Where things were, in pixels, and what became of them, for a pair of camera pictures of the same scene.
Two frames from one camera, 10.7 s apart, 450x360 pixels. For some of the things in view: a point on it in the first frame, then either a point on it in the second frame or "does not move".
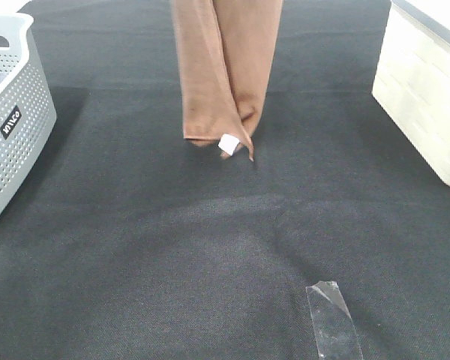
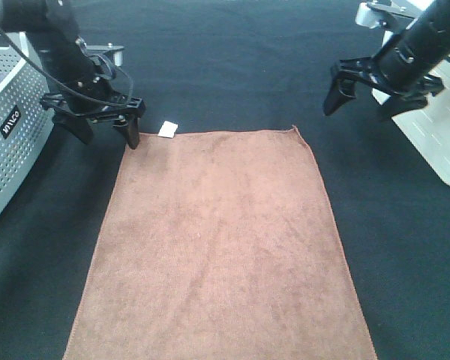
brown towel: [225, 49] → [220, 245]
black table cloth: [133, 243] does not move
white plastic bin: [420, 79] does not move
